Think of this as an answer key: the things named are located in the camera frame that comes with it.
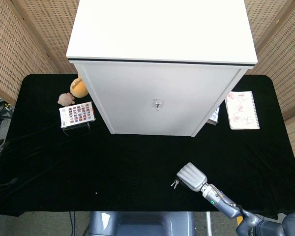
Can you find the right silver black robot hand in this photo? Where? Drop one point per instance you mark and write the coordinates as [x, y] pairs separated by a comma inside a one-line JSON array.
[[193, 177]]

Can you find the silver keys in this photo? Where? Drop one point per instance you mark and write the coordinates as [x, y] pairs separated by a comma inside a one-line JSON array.
[[175, 183]]

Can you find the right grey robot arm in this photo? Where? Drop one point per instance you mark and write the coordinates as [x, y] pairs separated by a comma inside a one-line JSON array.
[[236, 209]]

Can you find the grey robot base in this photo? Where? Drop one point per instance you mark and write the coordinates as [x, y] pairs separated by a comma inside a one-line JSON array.
[[140, 225]]

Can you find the white cabinet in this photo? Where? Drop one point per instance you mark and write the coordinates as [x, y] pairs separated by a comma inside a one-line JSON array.
[[159, 49]]

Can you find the small white blue booklet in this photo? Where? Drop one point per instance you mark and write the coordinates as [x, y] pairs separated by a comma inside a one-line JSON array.
[[214, 116]]

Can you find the black velvet tablecloth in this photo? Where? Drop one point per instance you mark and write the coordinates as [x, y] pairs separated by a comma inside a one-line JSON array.
[[113, 159]]

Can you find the spiral notebook with red sketches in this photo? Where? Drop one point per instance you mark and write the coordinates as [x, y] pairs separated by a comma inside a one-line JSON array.
[[242, 110]]

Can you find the black display stand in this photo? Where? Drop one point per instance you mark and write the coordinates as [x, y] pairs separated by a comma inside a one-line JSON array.
[[76, 129]]

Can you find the white box with picture grid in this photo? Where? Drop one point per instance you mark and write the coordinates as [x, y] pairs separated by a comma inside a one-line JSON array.
[[76, 115]]

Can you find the brown plush toy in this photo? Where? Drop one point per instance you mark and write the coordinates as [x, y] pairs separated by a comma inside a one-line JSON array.
[[66, 99]]

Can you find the orange plush toy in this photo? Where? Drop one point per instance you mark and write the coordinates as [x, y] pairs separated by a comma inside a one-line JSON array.
[[78, 88]]

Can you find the woven bamboo screen panel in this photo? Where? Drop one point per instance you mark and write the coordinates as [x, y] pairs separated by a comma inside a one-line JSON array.
[[19, 44], [282, 49]]

